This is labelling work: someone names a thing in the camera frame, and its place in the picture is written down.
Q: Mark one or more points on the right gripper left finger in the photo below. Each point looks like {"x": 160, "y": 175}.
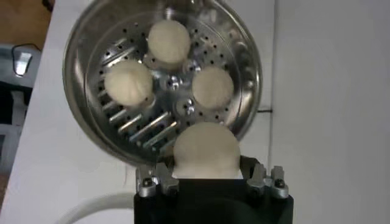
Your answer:
{"x": 163, "y": 179}

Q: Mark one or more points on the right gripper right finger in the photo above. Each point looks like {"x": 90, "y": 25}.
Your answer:
{"x": 259, "y": 179}

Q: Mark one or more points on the white steamed baozi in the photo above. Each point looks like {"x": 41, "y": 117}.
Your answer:
{"x": 207, "y": 149}
{"x": 213, "y": 86}
{"x": 129, "y": 82}
{"x": 169, "y": 41}

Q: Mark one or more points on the stainless steel steamer basket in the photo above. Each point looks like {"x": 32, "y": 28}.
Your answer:
{"x": 79, "y": 76}

